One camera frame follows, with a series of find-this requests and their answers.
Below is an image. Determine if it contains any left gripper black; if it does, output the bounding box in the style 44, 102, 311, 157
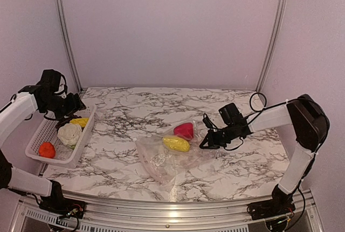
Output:
42, 93, 86, 124

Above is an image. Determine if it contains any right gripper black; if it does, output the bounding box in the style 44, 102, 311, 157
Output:
199, 124, 237, 149

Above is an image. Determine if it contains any yellow fake lemon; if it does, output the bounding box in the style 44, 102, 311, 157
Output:
70, 118, 89, 128

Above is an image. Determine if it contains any red fake pepper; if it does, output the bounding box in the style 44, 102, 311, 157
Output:
173, 122, 194, 141

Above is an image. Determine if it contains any white fake cauliflower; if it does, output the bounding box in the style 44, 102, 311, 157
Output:
57, 123, 82, 146

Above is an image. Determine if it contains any clear zip top bag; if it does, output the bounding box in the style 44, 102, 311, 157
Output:
135, 120, 218, 185

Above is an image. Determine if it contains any orange fake tomato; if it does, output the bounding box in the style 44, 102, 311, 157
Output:
38, 142, 56, 159

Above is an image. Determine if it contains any purple fake grape bunch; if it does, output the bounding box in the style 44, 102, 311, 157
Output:
56, 115, 80, 130

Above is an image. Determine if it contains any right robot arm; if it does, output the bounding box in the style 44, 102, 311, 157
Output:
199, 94, 330, 215

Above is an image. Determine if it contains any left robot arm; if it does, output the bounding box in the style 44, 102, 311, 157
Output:
1, 69, 86, 213

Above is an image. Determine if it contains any white perforated plastic basket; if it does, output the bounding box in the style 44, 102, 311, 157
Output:
25, 104, 96, 168

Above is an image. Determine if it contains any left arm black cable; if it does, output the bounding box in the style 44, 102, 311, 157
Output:
53, 74, 68, 98

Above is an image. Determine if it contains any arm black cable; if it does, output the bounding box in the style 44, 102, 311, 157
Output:
53, 74, 68, 98
249, 92, 268, 113

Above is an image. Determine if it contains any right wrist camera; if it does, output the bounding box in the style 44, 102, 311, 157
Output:
203, 113, 219, 131

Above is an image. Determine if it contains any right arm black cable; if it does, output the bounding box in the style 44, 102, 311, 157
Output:
249, 92, 268, 113

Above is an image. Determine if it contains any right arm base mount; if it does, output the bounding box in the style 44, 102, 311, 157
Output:
247, 200, 296, 220

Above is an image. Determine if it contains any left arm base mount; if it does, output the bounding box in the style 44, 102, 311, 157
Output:
39, 197, 86, 219

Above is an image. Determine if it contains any front aluminium frame rail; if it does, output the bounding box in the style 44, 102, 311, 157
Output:
8, 190, 324, 231

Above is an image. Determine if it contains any left aluminium frame post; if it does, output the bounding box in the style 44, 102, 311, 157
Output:
55, 0, 83, 92

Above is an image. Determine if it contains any aluminium frame post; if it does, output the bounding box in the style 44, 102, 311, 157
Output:
256, 0, 287, 92
55, 0, 83, 92

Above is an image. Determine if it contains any right aluminium frame post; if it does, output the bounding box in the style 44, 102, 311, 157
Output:
256, 0, 287, 92

